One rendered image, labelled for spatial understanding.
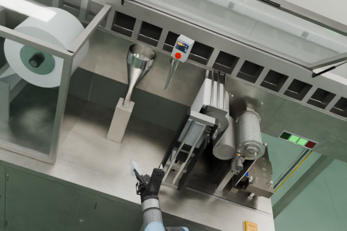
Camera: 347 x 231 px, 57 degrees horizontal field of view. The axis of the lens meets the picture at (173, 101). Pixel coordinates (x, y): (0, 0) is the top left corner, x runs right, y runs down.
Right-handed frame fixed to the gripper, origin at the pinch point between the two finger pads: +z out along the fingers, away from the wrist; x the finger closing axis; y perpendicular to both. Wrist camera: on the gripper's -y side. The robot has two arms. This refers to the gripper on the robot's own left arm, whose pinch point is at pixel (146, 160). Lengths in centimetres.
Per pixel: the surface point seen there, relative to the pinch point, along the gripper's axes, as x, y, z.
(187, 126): 17.2, -13.4, 14.1
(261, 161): 86, 9, 22
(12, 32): -66, -28, 28
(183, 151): 23.9, 3.3, 12.7
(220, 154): 48, 3, 15
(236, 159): 54, -2, 9
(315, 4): 225, -53, 234
